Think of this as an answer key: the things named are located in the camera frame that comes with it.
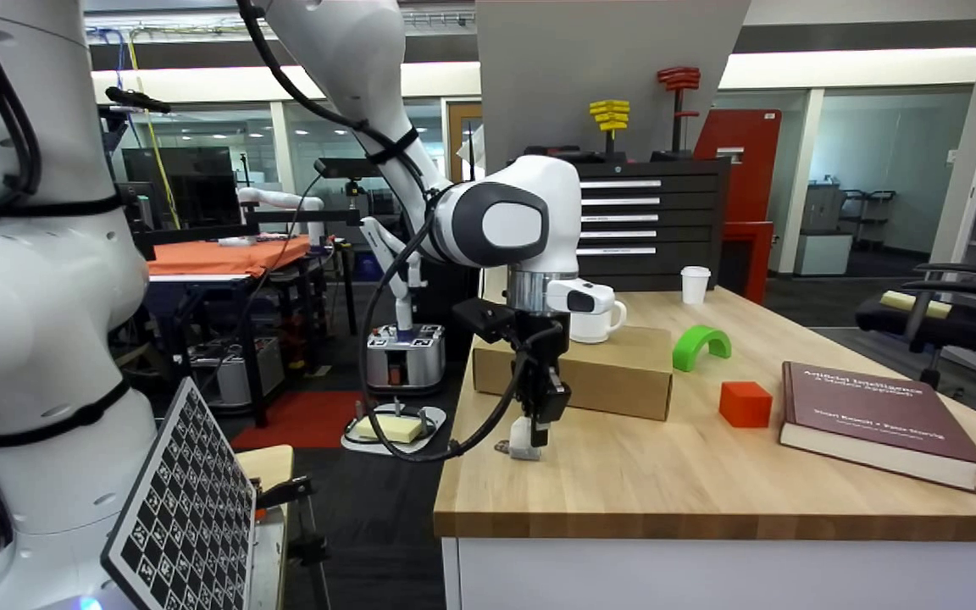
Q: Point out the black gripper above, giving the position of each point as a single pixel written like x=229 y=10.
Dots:
x=545 y=352

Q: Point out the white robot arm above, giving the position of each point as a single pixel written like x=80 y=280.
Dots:
x=37 y=317

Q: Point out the silver cylindrical arm base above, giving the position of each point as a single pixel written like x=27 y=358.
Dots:
x=406 y=362

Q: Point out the white ceramic mug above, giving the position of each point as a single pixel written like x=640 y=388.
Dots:
x=603 y=328

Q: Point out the brown cardboard box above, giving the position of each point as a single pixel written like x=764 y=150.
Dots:
x=611 y=377

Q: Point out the white shallow tray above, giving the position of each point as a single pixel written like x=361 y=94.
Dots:
x=436 y=420

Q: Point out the yellow sponge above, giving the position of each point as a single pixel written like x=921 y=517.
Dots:
x=387 y=429

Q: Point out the green arch block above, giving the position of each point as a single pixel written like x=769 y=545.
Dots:
x=690 y=343

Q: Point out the small white paper cup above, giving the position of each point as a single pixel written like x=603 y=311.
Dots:
x=698 y=287

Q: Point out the orange cube block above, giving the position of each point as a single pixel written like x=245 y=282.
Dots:
x=747 y=406

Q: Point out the black drawer tool chest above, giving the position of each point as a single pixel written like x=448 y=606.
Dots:
x=680 y=226

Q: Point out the red floor mat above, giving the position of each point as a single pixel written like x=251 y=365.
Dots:
x=304 y=420

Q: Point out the yellow stacked tool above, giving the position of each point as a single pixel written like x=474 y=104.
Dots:
x=611 y=118

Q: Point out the maroon hardcover book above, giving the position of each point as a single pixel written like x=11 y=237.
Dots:
x=873 y=419

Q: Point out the red metal cabinet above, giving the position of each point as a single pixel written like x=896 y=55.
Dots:
x=747 y=147

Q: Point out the grey partition panel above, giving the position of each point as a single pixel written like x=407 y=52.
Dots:
x=579 y=70

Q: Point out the red clamp stand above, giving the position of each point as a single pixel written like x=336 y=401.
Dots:
x=680 y=80

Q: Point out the orange topped table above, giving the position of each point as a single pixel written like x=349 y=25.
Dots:
x=205 y=259

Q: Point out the checkerboard calibration board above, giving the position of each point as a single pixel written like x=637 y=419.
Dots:
x=186 y=511

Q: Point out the black computer monitor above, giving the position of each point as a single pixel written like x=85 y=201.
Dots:
x=201 y=191

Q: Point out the black equipment with gold band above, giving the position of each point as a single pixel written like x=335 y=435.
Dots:
x=963 y=324

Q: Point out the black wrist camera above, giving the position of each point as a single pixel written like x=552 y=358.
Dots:
x=490 y=319

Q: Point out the black stereo camera bar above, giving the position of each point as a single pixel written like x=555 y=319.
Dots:
x=349 y=166

